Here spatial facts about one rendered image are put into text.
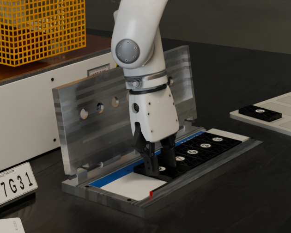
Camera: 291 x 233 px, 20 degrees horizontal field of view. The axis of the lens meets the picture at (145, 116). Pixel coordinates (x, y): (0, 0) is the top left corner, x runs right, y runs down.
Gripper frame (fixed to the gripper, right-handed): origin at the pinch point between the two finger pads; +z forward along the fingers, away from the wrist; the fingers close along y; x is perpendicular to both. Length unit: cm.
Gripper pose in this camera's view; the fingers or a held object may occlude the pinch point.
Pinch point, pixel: (160, 162)
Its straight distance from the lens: 170.9
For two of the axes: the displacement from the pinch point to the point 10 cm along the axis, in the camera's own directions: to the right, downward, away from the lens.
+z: 1.7, 9.7, 1.9
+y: 6.1, -2.5, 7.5
